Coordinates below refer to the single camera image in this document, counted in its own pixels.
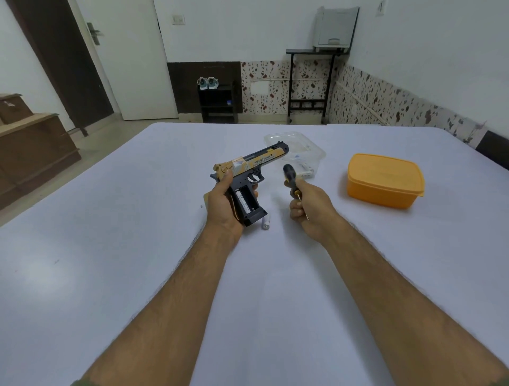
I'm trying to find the person's right hand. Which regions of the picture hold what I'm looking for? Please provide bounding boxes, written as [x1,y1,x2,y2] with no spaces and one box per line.
[284,177,339,243]

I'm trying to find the person's left hand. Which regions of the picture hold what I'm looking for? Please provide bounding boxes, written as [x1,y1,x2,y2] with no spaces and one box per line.
[204,171,259,239]

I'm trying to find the black yellow handled screwdriver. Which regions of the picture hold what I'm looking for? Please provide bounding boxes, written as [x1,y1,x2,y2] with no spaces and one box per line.
[283,163,309,222]

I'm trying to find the gold and black toy pistol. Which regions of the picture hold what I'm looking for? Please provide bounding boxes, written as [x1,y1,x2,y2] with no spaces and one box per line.
[210,141,289,227]

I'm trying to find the person's right forearm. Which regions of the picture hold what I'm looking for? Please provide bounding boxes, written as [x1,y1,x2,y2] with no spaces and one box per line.
[318,223,509,386]

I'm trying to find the person's left forearm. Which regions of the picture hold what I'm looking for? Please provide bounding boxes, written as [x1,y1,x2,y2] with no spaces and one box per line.
[80,227,244,386]

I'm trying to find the white parts in container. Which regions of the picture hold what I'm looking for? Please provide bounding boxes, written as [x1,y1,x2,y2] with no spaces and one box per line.
[293,153,317,178]

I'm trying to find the clear plastic container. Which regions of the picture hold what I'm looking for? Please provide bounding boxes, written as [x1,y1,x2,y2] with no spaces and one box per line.
[264,131,327,179]

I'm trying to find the black shoe rack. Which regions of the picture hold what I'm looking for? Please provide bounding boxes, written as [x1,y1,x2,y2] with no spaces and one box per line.
[198,81,239,124]

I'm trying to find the orange lidded plastic container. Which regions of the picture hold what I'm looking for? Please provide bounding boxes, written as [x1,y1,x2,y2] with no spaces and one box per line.
[347,153,425,210]

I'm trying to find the black metal stand table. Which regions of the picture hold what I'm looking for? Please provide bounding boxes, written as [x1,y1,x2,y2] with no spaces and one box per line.
[286,47,346,125]

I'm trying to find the white door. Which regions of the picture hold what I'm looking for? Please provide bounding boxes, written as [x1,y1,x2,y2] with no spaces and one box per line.
[68,0,179,121]

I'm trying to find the grey printer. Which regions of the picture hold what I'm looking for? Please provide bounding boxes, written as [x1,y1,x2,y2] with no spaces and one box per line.
[312,6,360,52]

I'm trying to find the brown wooden cabinet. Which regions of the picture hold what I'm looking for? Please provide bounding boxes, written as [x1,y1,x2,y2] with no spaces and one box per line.
[0,113,82,211]

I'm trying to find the dark brown door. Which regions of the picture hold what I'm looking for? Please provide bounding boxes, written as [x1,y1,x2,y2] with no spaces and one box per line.
[6,0,116,129]

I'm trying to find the brown cardboard box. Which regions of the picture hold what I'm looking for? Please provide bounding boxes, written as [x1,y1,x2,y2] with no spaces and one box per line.
[0,93,34,125]

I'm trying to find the metal door handle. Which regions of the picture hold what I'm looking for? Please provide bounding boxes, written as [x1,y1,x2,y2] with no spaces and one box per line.
[87,23,104,49]

